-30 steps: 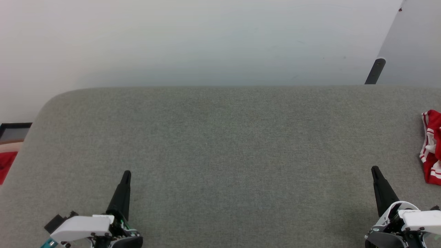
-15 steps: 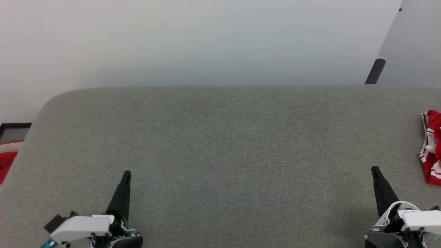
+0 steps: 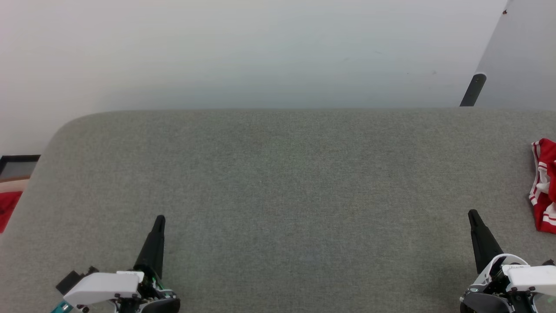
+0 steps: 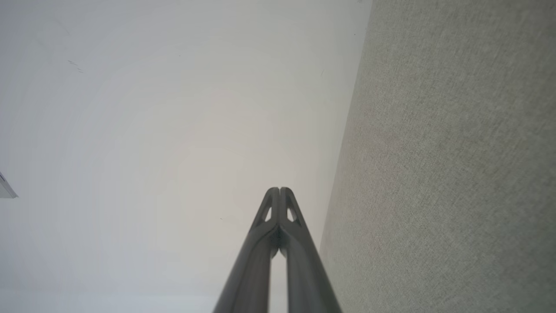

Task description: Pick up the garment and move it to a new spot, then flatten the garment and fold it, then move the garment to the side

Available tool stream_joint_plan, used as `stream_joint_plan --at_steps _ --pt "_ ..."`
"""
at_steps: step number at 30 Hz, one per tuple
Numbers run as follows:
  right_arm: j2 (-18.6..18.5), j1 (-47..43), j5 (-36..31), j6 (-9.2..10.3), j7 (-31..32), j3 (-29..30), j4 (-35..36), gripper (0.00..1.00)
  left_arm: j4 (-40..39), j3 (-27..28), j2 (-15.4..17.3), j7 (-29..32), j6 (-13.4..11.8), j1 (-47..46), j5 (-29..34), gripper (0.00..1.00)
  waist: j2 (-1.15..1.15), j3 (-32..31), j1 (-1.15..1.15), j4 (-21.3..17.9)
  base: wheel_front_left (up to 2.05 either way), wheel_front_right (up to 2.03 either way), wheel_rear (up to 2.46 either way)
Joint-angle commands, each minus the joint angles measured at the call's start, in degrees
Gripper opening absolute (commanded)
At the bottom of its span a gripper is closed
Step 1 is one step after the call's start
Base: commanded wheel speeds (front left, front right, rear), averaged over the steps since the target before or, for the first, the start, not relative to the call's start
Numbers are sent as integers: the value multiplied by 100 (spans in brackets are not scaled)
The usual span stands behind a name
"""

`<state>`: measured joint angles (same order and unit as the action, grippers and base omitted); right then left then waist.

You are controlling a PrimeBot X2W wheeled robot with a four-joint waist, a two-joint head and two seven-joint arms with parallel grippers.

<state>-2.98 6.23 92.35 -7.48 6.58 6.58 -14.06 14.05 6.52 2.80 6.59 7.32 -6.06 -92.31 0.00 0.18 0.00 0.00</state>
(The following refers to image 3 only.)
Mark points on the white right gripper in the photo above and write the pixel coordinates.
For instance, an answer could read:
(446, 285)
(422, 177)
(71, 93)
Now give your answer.
(532, 280)

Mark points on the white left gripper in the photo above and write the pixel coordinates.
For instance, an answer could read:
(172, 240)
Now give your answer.
(106, 287)

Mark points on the red and white jersey shirt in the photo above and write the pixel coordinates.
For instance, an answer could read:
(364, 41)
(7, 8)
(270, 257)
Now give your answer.
(546, 187)

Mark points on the red cloth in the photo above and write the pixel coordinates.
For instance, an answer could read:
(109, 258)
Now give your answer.
(6, 208)

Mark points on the black pole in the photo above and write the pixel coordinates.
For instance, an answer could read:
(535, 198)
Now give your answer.
(472, 90)

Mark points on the beige board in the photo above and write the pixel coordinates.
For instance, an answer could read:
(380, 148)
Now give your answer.
(11, 185)

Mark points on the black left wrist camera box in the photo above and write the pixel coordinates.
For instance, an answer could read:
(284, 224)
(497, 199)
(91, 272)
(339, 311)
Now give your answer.
(69, 280)

